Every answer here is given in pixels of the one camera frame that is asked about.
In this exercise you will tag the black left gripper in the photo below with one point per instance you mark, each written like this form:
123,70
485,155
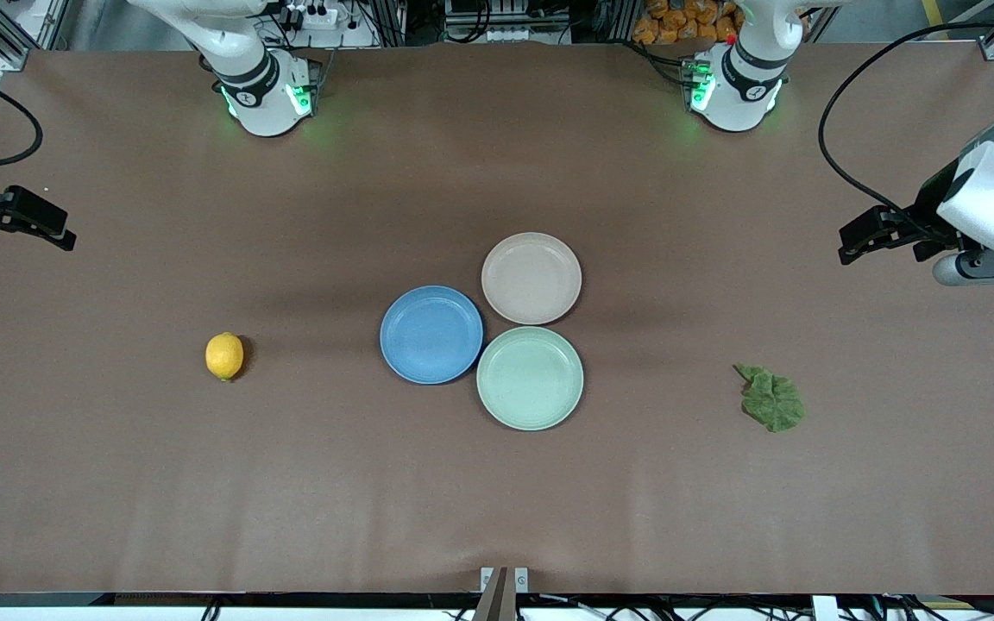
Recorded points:
927,210

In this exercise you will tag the green lettuce leaf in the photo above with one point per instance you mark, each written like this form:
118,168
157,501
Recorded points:
773,401

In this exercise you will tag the yellow lemon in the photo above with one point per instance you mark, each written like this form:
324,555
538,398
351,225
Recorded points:
224,356

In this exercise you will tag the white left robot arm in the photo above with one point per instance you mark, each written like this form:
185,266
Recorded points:
739,97

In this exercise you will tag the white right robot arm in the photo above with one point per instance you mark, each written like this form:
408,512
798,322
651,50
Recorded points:
264,97

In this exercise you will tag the bag of orange items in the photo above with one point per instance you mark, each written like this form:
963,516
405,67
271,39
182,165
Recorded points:
678,21

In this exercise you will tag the white power strip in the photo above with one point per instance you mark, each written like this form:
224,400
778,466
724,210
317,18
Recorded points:
311,15

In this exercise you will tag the beige plate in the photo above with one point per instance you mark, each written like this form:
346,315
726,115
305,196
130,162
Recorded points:
531,278

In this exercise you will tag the pale green plate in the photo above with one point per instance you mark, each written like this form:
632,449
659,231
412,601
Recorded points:
530,378

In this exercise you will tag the blue plate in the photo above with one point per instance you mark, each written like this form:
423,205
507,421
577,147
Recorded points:
432,336

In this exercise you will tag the aluminium frame profile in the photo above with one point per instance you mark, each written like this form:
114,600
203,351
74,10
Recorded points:
22,26

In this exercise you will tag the metal table edge bracket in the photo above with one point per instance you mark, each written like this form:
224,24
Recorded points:
521,580

